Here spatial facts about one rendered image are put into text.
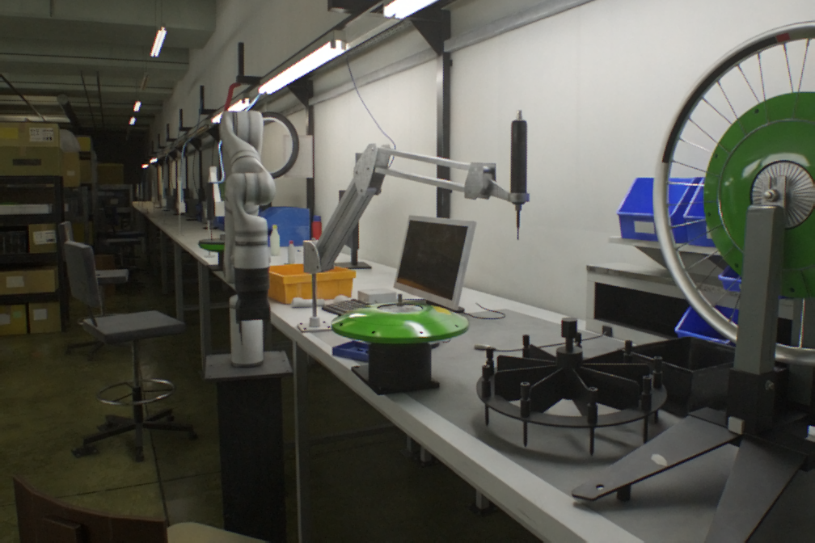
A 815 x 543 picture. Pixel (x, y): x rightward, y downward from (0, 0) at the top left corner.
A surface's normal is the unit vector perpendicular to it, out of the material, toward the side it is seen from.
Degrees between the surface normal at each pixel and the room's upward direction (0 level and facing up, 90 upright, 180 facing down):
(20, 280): 90
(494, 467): 0
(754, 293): 87
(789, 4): 90
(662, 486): 0
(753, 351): 87
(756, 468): 18
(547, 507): 0
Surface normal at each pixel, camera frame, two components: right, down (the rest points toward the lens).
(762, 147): -0.89, -0.14
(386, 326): -0.08, -0.89
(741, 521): -0.27, -0.93
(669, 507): 0.00, -1.00
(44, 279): 0.40, 0.07
